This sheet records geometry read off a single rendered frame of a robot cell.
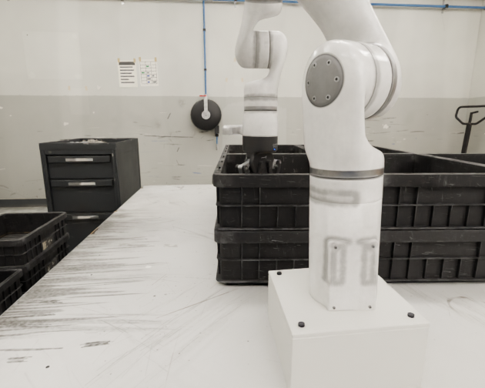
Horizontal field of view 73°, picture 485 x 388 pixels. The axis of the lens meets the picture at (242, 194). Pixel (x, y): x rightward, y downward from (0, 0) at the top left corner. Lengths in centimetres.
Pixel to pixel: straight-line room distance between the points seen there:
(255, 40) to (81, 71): 382
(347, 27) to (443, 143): 465
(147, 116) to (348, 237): 387
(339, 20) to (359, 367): 44
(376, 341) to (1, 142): 464
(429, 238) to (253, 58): 49
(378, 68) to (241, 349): 41
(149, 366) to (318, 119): 39
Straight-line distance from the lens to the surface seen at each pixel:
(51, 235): 169
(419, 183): 69
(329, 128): 40
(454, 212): 76
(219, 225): 65
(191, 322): 59
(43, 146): 230
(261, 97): 67
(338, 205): 41
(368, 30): 48
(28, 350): 61
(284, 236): 64
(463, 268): 81
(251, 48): 68
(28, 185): 476
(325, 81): 41
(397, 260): 74
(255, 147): 67
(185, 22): 427
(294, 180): 61
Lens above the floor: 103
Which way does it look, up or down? 13 degrees down
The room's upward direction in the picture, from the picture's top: straight up
